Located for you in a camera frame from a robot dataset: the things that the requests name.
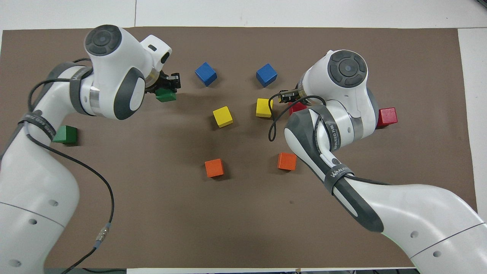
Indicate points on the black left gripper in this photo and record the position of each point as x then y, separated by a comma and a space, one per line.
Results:
163, 80

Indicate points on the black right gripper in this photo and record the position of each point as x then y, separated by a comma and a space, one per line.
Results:
292, 95

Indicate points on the green wooden block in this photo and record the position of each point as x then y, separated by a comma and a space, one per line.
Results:
65, 134
166, 96

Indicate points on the red wooden block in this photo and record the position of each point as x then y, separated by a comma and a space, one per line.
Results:
387, 116
297, 108

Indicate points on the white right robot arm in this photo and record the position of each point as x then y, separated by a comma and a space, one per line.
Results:
342, 95

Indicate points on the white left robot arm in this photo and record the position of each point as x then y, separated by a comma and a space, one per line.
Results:
114, 76

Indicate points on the yellow wooden block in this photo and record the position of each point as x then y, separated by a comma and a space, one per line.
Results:
222, 116
263, 107

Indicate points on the blue wooden block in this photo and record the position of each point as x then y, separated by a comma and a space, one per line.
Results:
266, 75
206, 74

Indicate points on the orange wooden block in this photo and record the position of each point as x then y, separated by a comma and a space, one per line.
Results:
214, 168
287, 161

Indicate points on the brown paper table mat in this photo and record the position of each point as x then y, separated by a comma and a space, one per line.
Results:
243, 213

